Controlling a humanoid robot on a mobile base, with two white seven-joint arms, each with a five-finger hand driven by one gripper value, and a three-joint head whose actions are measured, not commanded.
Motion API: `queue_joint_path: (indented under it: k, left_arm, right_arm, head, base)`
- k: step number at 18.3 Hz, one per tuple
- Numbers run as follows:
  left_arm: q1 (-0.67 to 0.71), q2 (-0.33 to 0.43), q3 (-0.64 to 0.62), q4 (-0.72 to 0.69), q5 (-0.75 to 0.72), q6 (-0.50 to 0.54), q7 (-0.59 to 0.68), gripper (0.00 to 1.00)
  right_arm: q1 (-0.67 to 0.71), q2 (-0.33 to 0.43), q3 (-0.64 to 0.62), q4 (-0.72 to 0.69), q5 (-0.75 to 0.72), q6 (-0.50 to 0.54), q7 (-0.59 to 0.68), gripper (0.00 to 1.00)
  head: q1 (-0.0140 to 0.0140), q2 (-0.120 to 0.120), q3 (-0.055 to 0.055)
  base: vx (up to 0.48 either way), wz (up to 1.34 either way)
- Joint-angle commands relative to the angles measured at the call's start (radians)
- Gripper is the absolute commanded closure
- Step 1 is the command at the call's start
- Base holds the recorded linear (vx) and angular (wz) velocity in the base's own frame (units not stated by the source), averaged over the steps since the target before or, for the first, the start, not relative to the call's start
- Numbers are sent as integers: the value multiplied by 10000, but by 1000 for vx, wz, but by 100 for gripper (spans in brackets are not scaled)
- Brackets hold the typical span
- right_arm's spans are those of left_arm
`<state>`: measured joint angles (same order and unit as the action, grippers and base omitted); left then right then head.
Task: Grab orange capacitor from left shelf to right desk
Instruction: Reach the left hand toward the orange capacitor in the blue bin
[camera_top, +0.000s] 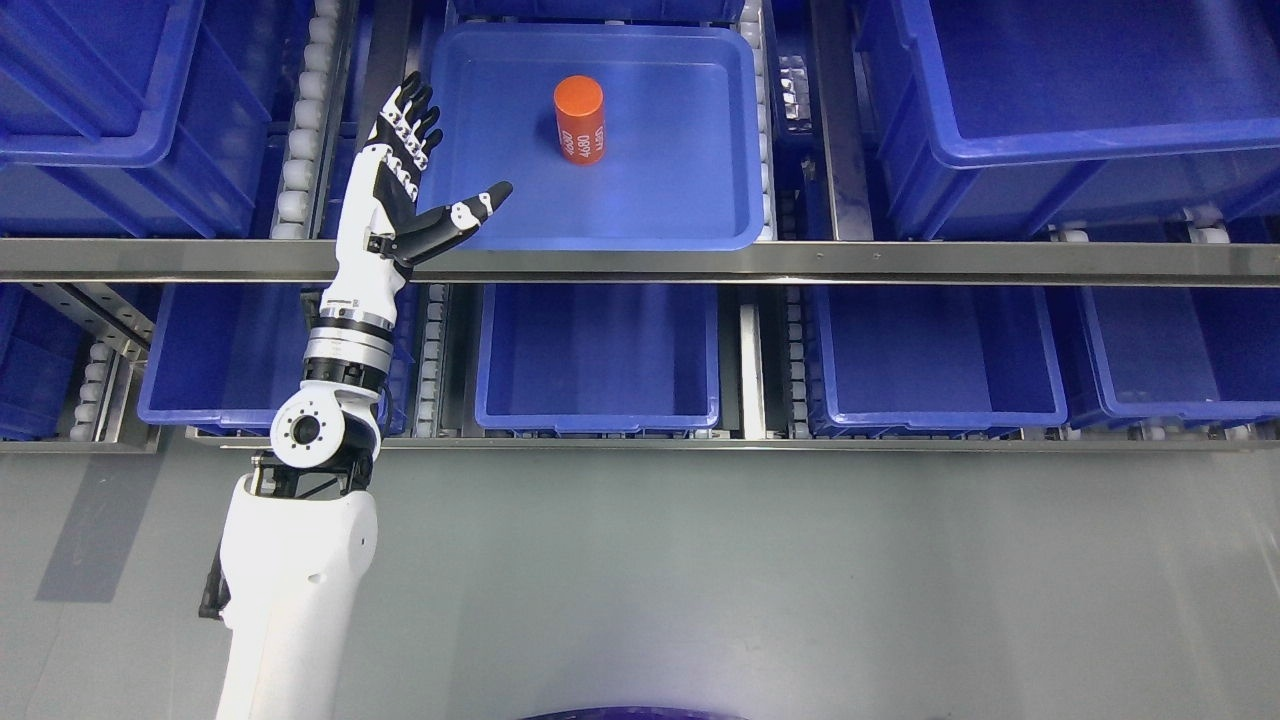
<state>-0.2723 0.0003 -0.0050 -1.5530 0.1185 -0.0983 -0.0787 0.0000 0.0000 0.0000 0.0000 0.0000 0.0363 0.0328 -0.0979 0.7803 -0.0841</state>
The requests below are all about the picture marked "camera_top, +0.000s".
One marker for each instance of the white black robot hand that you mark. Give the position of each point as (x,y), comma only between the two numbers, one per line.
(382,235)

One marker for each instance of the orange cylindrical capacitor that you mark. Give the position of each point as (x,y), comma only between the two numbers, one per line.
(580,119)

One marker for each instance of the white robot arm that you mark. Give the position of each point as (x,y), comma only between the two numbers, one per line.
(302,527)

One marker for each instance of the blue bin lower left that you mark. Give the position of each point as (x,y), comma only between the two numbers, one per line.
(226,356)

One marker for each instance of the blue bin lower middle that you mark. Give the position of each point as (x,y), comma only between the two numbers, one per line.
(598,358)

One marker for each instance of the large blue bin top left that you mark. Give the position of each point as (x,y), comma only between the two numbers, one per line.
(136,118)

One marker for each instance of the large blue bin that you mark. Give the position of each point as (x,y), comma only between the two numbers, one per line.
(1001,119)
(136,118)

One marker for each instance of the shallow blue tray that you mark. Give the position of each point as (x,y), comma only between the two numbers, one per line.
(682,169)

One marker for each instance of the blue bin far left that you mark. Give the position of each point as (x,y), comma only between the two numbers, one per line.
(39,350)

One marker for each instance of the large blue bin top right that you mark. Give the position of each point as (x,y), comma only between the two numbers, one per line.
(1001,119)

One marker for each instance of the blue bin lower far right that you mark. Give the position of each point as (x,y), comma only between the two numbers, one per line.
(1196,357)

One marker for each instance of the steel shelf rail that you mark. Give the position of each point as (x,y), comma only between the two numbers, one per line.
(1242,265)

